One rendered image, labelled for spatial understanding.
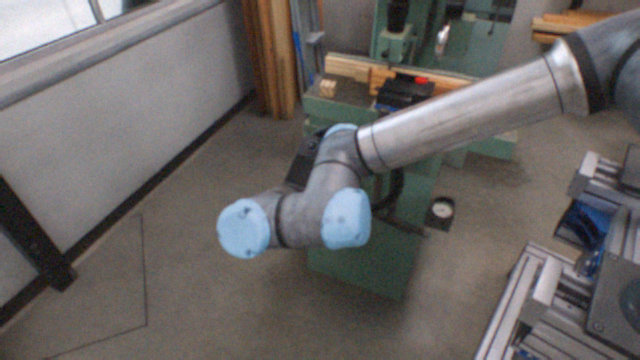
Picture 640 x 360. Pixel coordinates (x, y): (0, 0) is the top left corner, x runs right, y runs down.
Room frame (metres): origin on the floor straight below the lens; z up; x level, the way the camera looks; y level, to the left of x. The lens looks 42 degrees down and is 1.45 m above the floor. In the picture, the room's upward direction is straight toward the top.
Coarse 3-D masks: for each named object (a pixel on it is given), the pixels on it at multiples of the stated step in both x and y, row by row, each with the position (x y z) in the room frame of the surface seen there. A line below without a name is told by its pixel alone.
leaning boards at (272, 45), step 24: (264, 0) 2.28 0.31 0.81; (288, 0) 2.53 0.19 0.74; (264, 24) 2.25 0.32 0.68; (288, 24) 2.50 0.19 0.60; (264, 48) 2.30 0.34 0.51; (288, 48) 2.40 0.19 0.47; (264, 72) 2.32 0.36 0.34; (288, 72) 2.28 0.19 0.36; (264, 96) 2.34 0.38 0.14; (288, 96) 2.25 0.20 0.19
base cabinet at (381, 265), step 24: (384, 192) 0.87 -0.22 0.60; (408, 192) 0.84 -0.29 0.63; (432, 192) 0.81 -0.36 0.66; (408, 216) 0.83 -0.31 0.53; (384, 240) 0.86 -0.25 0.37; (408, 240) 0.82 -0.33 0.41; (312, 264) 0.97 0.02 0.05; (336, 264) 0.93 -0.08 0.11; (360, 264) 0.89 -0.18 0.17; (384, 264) 0.85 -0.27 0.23; (408, 264) 0.82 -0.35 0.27; (384, 288) 0.84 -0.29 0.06
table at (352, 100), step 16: (320, 80) 1.08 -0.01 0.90; (336, 80) 1.08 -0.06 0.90; (352, 80) 1.08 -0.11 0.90; (304, 96) 0.98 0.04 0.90; (320, 96) 0.98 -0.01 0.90; (336, 96) 0.98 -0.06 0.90; (352, 96) 0.98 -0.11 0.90; (368, 96) 0.98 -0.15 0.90; (320, 112) 0.96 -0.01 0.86; (336, 112) 0.94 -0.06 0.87; (352, 112) 0.92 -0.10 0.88; (368, 112) 0.90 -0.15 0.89; (480, 144) 0.78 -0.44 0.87; (496, 144) 0.76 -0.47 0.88; (512, 144) 0.75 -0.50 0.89
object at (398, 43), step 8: (408, 24) 1.11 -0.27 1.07; (384, 32) 1.04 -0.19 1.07; (408, 32) 1.06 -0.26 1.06; (384, 40) 1.01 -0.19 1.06; (392, 40) 1.00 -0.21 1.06; (400, 40) 0.99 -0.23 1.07; (408, 40) 1.08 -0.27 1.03; (384, 48) 1.01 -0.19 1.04; (392, 48) 1.00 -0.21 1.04; (400, 48) 0.99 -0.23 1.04; (376, 56) 1.02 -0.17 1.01; (392, 56) 1.00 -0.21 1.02; (400, 56) 1.00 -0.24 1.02
